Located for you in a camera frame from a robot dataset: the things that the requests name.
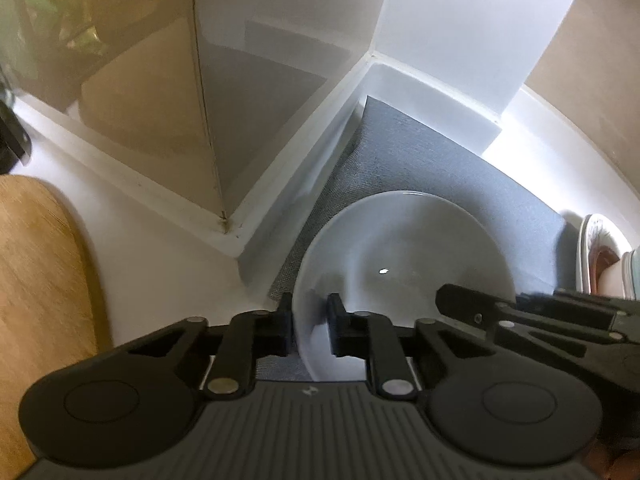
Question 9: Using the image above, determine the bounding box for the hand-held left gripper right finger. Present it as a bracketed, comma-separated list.
[325, 293, 501, 402]

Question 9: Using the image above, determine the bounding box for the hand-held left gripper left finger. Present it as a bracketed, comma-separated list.
[127, 291, 297, 402]

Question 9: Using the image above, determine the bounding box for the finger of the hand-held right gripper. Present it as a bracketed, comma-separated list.
[434, 283, 640, 362]

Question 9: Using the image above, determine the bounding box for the white bowl blue patterned rim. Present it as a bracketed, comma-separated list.
[291, 190, 516, 384]

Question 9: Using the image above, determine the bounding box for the teal glazed bowl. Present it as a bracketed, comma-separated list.
[620, 248, 640, 302]

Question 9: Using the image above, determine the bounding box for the red-brown round plate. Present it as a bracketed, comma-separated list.
[590, 246, 622, 282]

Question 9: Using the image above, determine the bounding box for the plain white plate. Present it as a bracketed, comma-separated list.
[574, 232, 590, 292]

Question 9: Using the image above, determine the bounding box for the white floral embossed plate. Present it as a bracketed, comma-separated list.
[580, 213, 634, 293]

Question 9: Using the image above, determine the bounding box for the grey drying mat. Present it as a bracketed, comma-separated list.
[269, 95, 569, 382]

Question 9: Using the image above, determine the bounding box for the wooden cutting board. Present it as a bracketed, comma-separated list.
[0, 174, 114, 467]

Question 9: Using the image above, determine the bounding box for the dark object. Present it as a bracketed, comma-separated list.
[0, 72, 34, 167]

